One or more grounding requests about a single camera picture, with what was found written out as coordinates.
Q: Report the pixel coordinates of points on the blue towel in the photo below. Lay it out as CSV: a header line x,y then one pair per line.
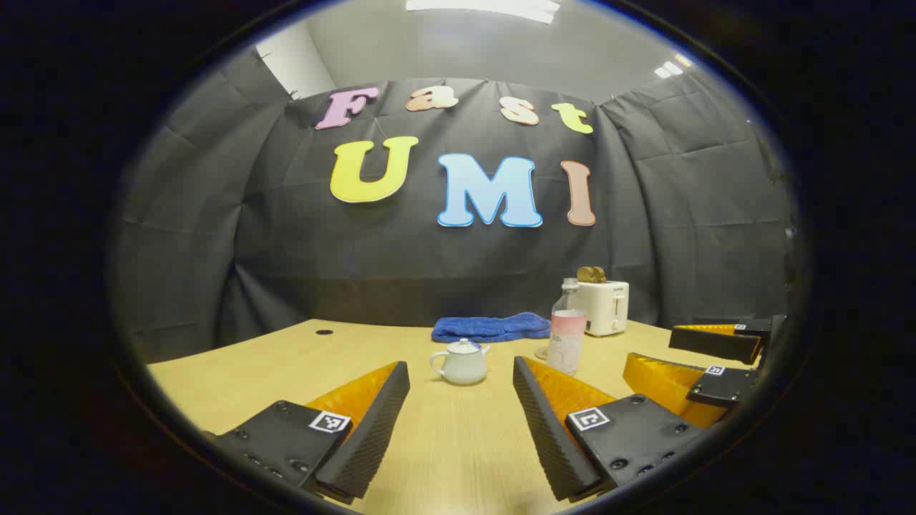
x,y
486,327

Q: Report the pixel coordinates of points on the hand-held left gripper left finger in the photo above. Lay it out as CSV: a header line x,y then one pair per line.
x,y
372,429

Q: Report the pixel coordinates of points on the clear water bottle pink label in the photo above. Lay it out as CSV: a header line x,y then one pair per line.
x,y
567,336

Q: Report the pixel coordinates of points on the round wooden coaster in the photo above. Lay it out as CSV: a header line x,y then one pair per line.
x,y
541,353

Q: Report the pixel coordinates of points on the white toaster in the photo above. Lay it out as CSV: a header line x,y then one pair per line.
x,y
605,307

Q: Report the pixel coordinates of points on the black backdrop cloth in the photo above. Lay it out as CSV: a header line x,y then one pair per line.
x,y
358,250

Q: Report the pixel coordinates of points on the white ceramic teacup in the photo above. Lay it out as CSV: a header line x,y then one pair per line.
x,y
461,370

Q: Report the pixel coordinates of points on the brown toast slice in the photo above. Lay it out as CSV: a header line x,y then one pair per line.
x,y
601,275
585,275

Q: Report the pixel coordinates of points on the small ceiling light panel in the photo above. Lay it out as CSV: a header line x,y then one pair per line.
x,y
671,67

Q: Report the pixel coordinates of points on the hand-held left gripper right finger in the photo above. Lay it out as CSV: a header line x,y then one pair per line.
x,y
547,429

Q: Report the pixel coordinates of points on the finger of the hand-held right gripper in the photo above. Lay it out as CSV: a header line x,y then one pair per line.
x,y
723,386
715,345

